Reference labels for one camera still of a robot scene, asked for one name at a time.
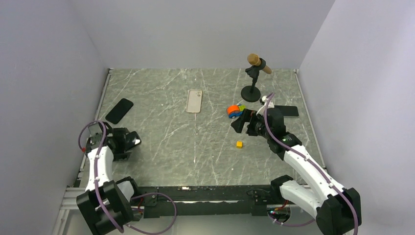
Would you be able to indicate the orange blue toy car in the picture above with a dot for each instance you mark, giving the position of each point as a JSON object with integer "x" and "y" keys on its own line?
{"x": 234, "y": 111}

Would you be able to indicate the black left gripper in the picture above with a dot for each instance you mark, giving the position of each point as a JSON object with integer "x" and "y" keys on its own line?
{"x": 119, "y": 134}

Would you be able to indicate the beige phone case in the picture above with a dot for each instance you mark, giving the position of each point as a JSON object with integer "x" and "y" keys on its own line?
{"x": 194, "y": 101}

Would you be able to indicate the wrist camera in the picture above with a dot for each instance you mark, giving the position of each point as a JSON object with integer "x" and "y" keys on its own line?
{"x": 267, "y": 103}
{"x": 96, "y": 133}

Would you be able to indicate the black microphone stand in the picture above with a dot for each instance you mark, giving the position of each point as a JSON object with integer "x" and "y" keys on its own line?
{"x": 251, "y": 93}

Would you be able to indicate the black smartphone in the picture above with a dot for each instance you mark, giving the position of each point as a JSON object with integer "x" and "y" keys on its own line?
{"x": 288, "y": 111}

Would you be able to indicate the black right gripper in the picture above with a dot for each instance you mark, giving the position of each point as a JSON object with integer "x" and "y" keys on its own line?
{"x": 246, "y": 116}

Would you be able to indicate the black phone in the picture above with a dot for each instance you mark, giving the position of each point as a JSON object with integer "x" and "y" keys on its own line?
{"x": 134, "y": 140}
{"x": 116, "y": 114}

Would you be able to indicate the yellow cube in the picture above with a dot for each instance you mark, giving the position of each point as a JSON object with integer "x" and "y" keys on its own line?
{"x": 239, "y": 144}

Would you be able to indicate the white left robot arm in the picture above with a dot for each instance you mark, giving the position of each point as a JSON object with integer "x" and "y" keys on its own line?
{"x": 105, "y": 204}

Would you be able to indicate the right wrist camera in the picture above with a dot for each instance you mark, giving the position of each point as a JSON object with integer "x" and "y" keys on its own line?
{"x": 267, "y": 103}

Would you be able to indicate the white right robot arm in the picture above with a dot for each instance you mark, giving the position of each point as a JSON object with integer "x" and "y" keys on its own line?
{"x": 336, "y": 209}

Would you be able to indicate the wooden microphone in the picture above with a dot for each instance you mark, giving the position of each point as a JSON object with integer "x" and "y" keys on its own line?
{"x": 258, "y": 63}

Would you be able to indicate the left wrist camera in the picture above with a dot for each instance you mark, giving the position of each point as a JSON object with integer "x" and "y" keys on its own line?
{"x": 96, "y": 133}

